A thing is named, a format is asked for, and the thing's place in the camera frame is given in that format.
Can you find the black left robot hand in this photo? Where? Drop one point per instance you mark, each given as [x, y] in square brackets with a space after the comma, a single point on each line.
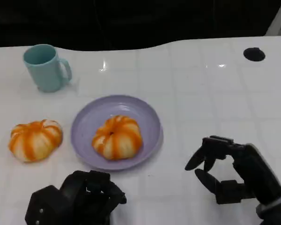
[89, 199]

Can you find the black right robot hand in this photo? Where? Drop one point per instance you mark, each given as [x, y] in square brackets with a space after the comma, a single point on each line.
[253, 171]

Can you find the orange and white bread roll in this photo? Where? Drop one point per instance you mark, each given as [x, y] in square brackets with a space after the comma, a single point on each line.
[35, 140]
[117, 138]

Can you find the lilac plate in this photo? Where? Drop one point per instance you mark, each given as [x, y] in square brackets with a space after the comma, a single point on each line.
[84, 131]

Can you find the black table grommet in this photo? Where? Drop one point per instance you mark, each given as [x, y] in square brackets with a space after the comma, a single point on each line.
[254, 54]

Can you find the pale green mug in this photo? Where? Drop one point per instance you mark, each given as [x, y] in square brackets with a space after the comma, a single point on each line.
[43, 71]

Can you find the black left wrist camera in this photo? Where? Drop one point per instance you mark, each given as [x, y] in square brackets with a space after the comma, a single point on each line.
[43, 206]

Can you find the white metal frame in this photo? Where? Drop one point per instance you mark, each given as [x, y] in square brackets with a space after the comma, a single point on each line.
[279, 21]

